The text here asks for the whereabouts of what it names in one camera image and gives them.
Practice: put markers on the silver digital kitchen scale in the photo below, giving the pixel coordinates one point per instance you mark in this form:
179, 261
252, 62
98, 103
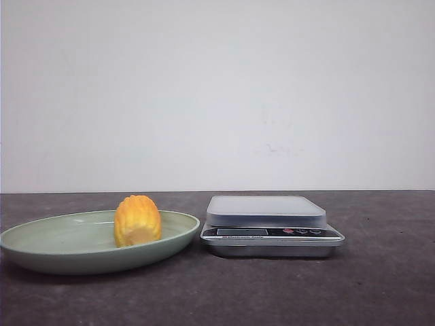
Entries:
268, 226

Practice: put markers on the light green plate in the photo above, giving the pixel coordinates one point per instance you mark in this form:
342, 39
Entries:
83, 243

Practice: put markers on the yellow corn cob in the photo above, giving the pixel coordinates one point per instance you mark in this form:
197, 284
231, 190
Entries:
137, 221

